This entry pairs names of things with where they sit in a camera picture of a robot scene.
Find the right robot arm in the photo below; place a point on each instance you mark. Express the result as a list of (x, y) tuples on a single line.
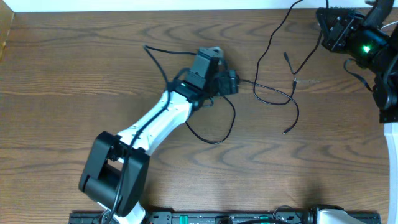
[(385, 94)]

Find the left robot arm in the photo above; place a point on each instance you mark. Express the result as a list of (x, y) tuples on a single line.
[(115, 171)]

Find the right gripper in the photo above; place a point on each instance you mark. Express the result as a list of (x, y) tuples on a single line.
[(333, 38)]

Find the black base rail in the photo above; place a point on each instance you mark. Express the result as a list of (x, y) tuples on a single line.
[(284, 214)]

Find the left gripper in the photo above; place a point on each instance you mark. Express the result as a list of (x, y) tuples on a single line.
[(229, 85)]

